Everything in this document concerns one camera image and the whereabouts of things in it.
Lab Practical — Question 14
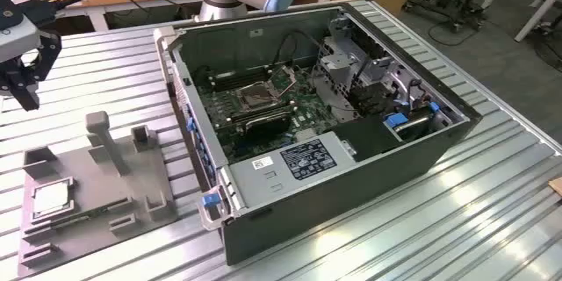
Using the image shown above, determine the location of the green motherboard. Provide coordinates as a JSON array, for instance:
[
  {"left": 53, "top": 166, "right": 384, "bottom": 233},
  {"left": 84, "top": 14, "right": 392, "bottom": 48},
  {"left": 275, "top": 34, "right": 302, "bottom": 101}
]
[{"left": 192, "top": 63, "right": 342, "bottom": 163}]

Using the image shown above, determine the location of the metal disk bay cage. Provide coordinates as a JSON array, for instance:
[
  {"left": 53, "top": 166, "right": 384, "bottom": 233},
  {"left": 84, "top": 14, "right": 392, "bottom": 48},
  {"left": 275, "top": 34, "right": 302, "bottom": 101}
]
[{"left": 314, "top": 14, "right": 399, "bottom": 120}]

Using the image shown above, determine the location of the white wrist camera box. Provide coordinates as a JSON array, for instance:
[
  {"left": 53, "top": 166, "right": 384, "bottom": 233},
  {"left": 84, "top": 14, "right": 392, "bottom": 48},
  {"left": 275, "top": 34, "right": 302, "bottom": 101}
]
[{"left": 0, "top": 19, "right": 41, "bottom": 64}]

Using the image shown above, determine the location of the open black PC case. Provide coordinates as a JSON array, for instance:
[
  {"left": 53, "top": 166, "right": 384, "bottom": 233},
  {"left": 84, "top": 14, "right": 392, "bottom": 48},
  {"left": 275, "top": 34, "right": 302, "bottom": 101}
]
[{"left": 152, "top": 1, "right": 483, "bottom": 267}]

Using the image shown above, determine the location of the grey parts rack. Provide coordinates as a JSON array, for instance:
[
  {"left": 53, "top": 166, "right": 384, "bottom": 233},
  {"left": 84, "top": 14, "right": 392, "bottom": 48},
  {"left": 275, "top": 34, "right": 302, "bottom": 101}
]
[{"left": 16, "top": 111, "right": 179, "bottom": 278}]

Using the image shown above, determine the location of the black RAM slot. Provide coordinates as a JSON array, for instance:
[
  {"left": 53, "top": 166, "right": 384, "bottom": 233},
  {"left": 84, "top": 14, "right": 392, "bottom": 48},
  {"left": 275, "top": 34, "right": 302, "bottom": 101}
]
[
  {"left": 210, "top": 69, "right": 270, "bottom": 82},
  {"left": 211, "top": 77, "right": 268, "bottom": 91},
  {"left": 226, "top": 105, "right": 294, "bottom": 122}
]

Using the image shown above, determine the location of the CPU socket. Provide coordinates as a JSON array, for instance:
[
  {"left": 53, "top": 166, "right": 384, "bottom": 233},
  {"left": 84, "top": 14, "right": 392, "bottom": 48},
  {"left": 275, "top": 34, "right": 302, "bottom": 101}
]
[{"left": 235, "top": 84, "right": 276, "bottom": 114}]

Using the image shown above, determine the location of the black plastic air shroud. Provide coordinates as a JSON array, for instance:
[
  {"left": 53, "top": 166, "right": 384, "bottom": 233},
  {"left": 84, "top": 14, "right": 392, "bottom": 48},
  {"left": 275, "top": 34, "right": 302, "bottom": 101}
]
[{"left": 332, "top": 117, "right": 406, "bottom": 163}]

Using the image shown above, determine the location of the straight black wire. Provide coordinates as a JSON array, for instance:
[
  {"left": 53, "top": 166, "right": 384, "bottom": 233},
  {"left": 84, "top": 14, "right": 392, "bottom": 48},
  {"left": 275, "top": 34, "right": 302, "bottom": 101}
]
[{"left": 352, "top": 53, "right": 375, "bottom": 84}]

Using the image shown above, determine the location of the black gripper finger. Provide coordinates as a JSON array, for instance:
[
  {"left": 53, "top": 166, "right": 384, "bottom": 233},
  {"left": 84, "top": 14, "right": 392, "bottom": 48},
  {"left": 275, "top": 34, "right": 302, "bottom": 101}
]
[{"left": 1, "top": 30, "right": 63, "bottom": 113}]

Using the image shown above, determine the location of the grey power supply unit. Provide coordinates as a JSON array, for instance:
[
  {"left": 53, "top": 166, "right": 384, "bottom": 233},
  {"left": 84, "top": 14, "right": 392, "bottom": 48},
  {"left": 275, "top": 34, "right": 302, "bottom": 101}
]
[{"left": 222, "top": 131, "right": 359, "bottom": 216}]

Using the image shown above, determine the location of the coloured wire bundle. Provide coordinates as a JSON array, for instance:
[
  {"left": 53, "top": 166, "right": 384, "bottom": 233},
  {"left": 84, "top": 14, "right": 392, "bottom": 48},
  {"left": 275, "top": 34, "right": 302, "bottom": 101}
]
[{"left": 407, "top": 82, "right": 435, "bottom": 111}]

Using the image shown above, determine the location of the black camera bracket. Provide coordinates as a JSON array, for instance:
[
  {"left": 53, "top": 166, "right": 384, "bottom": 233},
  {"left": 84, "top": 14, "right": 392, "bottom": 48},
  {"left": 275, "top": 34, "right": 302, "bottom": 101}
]
[{"left": 0, "top": 0, "right": 24, "bottom": 32}]

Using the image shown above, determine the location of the brown wooden block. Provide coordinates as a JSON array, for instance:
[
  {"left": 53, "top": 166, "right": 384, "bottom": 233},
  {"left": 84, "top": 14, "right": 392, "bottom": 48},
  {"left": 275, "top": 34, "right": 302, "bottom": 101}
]
[{"left": 547, "top": 176, "right": 562, "bottom": 202}]

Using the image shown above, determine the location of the looped black wire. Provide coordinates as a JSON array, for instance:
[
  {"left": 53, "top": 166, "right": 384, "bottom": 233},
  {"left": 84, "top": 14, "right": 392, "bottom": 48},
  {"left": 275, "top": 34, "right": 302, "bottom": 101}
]
[{"left": 270, "top": 30, "right": 328, "bottom": 68}]

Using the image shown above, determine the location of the CPU with silver top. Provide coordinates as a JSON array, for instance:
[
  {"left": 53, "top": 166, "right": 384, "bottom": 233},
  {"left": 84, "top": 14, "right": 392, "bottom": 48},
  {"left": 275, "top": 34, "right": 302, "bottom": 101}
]
[{"left": 32, "top": 184, "right": 72, "bottom": 215}]

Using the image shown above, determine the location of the blue disk carrier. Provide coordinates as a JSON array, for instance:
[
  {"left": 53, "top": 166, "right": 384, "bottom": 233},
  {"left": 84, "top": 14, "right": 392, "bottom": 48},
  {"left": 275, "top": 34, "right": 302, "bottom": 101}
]
[{"left": 382, "top": 112, "right": 410, "bottom": 134}]

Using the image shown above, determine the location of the blue case latch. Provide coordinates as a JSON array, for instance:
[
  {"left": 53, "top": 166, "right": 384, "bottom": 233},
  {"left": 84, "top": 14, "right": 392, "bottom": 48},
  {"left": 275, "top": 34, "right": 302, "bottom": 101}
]
[{"left": 200, "top": 193, "right": 222, "bottom": 209}]

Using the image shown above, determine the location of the metal socket cover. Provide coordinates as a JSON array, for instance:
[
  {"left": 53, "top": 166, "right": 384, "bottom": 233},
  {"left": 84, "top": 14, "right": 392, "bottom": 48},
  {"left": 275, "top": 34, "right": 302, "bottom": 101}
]
[{"left": 268, "top": 65, "right": 296, "bottom": 97}]

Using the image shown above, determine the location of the silver chipset heatsink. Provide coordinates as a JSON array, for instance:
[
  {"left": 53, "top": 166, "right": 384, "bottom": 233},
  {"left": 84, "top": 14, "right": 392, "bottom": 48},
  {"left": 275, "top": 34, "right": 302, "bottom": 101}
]
[{"left": 292, "top": 128, "right": 319, "bottom": 142}]

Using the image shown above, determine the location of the green RAM stick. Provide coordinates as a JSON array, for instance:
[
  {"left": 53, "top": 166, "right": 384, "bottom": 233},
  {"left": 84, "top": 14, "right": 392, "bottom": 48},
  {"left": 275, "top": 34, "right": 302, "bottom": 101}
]
[{"left": 48, "top": 204, "right": 116, "bottom": 229}]

